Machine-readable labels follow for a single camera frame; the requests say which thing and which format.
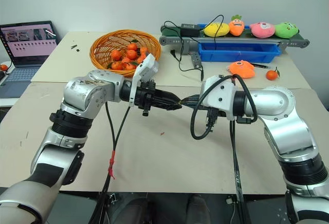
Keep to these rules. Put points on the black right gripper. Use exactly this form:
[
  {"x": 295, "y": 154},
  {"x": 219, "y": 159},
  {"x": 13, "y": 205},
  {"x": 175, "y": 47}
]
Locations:
[{"x": 211, "y": 117}]

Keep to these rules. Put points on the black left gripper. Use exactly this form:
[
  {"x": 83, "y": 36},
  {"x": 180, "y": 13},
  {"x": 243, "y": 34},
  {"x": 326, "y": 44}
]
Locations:
[{"x": 147, "y": 98}]

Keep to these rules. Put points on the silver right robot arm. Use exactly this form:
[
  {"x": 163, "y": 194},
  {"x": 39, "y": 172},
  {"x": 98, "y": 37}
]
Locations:
[{"x": 280, "y": 111}]

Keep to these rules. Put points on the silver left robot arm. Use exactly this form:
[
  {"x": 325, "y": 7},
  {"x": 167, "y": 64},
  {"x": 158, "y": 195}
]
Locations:
[{"x": 84, "y": 94}]

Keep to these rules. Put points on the silver conveyor controller box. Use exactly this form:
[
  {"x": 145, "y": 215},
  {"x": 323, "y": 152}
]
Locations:
[{"x": 196, "y": 60}]

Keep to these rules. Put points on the orange round plush toy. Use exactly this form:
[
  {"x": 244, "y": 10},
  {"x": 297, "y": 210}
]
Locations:
[{"x": 242, "y": 69}]

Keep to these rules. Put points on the grey conveyor belt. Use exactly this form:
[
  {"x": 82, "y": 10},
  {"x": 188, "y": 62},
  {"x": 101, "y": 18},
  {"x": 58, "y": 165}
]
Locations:
[{"x": 169, "y": 39}]

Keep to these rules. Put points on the blue plastic bin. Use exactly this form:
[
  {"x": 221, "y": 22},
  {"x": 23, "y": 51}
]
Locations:
[{"x": 239, "y": 53}]

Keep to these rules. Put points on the black power adapter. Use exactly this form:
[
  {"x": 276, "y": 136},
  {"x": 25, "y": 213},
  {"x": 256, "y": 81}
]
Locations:
[{"x": 190, "y": 30}]

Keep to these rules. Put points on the yellow plush toy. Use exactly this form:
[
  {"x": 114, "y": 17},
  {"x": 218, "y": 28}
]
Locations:
[{"x": 216, "y": 30}]

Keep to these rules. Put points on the black pen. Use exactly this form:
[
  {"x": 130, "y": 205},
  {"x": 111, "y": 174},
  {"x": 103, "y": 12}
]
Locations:
[{"x": 260, "y": 65}]

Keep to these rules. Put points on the orange tangerine with leaf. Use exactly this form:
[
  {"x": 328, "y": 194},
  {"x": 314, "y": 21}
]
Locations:
[{"x": 272, "y": 75}]

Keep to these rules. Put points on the orange carrot plush toy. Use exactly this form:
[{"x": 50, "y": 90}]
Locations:
[{"x": 236, "y": 27}]

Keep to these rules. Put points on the orange wicker basket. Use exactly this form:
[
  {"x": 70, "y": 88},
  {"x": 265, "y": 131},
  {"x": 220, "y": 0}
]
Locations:
[{"x": 102, "y": 44}]

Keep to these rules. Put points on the pink plush toy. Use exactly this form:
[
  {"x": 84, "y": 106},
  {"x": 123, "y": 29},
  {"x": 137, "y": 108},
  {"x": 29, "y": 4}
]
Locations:
[{"x": 262, "y": 30}]

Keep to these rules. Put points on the small dark debris pieces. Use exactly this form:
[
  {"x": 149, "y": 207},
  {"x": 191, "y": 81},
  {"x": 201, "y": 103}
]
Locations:
[{"x": 75, "y": 46}]

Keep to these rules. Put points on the green plush toy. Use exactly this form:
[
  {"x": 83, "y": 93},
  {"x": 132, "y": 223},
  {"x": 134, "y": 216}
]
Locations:
[{"x": 286, "y": 30}]

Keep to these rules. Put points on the grey laptop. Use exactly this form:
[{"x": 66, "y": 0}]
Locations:
[{"x": 25, "y": 52}]

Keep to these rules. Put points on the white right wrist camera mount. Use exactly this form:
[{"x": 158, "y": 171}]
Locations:
[{"x": 221, "y": 93}]

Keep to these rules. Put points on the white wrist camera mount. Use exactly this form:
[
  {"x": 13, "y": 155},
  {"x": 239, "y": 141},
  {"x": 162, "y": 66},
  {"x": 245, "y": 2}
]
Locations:
[
  {"x": 145, "y": 68},
  {"x": 221, "y": 93}
]

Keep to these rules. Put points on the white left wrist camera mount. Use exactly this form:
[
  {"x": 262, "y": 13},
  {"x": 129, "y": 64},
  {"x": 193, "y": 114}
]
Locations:
[{"x": 145, "y": 68}]

